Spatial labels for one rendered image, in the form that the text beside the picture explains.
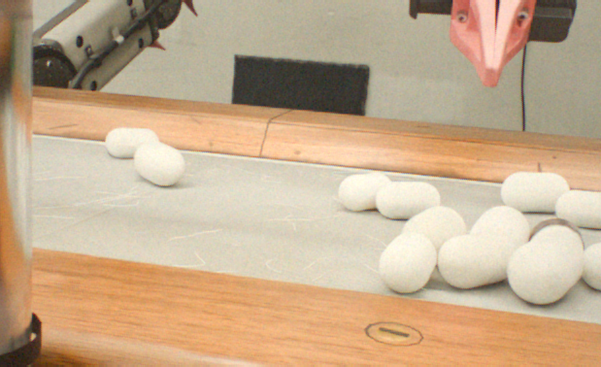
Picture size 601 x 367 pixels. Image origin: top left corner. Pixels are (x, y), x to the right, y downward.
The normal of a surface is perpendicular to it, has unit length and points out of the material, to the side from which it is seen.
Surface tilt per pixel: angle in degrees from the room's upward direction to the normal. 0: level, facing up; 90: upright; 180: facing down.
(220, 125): 45
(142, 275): 0
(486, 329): 0
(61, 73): 89
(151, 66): 90
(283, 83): 86
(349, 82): 86
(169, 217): 0
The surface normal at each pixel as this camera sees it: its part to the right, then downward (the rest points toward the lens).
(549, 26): -0.19, 0.77
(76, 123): -0.08, -0.56
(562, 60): -0.20, 0.18
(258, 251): 0.07, -0.98
